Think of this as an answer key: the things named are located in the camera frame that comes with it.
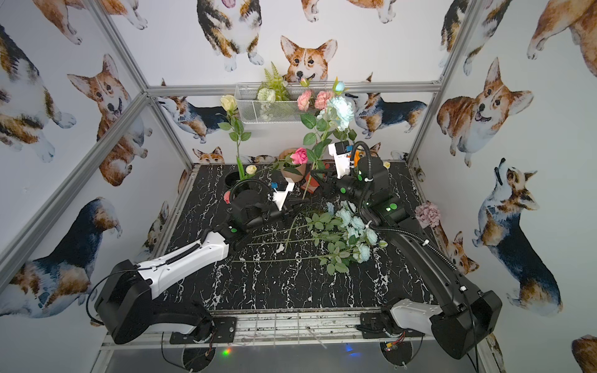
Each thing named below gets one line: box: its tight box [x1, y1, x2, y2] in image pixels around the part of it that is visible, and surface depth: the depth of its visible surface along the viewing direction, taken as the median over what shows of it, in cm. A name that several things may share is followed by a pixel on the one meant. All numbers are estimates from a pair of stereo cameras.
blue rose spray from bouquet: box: [230, 230, 388, 276], surface depth 90 cm
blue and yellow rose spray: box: [261, 200, 365, 246], surface depth 97 cm
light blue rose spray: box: [247, 214, 379, 255], surface depth 94 cm
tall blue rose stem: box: [300, 80, 357, 199], surface depth 60 cm
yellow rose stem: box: [217, 94, 252, 180], surface depth 92 cm
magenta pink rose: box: [289, 147, 309, 165], surface depth 70 cm
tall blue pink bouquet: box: [296, 76, 345, 113], surface depth 80 cm
